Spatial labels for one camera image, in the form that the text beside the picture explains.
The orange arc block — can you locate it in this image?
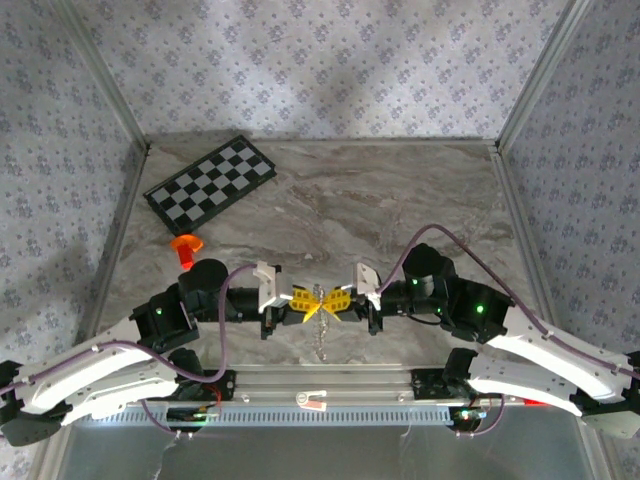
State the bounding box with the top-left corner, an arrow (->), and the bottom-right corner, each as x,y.
169,233 -> 205,254

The white and red tag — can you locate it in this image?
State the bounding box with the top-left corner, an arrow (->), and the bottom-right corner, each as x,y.
295,390 -> 329,412

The black and grey chessboard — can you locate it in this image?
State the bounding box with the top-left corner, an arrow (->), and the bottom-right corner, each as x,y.
143,135 -> 278,237

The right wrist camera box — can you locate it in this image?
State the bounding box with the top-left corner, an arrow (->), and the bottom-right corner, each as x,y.
349,262 -> 384,307

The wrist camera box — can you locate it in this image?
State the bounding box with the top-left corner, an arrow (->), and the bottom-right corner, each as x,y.
349,262 -> 384,307
251,261 -> 294,315

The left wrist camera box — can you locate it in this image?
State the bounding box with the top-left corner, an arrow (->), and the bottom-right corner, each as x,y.
251,261 -> 294,315

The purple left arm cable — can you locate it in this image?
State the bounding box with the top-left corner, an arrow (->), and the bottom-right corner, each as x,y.
0,263 -> 261,441

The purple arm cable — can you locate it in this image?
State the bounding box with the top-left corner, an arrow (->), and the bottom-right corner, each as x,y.
377,224 -> 640,439
0,263 -> 261,441

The wide aluminium extrusion rail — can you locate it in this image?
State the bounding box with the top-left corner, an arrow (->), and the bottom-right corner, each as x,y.
149,364 -> 531,405

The thin aluminium frame rail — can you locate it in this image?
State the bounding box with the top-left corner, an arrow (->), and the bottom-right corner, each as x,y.
74,143 -> 152,346
147,137 -> 499,149
492,144 -> 551,311

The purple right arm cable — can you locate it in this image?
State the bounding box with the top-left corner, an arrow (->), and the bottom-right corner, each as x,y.
377,224 -> 640,439

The grey slotted cable duct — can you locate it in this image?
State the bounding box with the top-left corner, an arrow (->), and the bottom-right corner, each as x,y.
107,403 -> 451,427

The aluminium frame post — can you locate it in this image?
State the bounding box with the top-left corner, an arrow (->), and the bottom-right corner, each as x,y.
49,0 -> 152,151
494,0 -> 597,151

